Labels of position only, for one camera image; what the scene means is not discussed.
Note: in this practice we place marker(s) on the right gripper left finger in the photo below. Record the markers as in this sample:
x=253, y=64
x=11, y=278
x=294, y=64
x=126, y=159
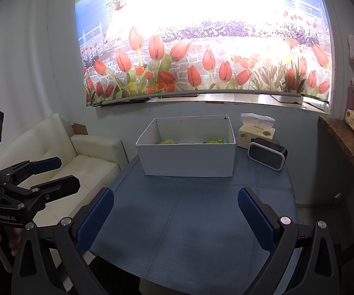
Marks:
x=34, y=270

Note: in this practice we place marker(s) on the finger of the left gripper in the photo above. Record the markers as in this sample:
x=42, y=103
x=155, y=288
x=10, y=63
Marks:
x=17, y=173
x=39, y=195

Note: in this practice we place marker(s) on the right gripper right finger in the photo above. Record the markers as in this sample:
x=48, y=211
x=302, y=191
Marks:
x=316, y=271

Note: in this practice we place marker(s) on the yellow jelly cup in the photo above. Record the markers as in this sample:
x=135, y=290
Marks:
x=167, y=142

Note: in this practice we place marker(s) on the green seaweed snack bag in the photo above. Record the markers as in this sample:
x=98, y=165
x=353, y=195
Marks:
x=215, y=141

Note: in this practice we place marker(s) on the brown cardboard box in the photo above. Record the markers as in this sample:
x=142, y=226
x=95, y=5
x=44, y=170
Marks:
x=79, y=129

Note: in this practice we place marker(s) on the blue tablecloth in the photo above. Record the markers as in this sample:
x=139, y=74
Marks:
x=188, y=234

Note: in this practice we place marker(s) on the beige tissue box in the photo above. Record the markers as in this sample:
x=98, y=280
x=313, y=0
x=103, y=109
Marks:
x=255, y=126

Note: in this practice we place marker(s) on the white cardboard box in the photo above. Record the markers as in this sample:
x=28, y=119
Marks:
x=190, y=157

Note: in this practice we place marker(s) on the tulip flower wall poster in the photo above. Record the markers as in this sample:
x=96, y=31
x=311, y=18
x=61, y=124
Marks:
x=141, y=48

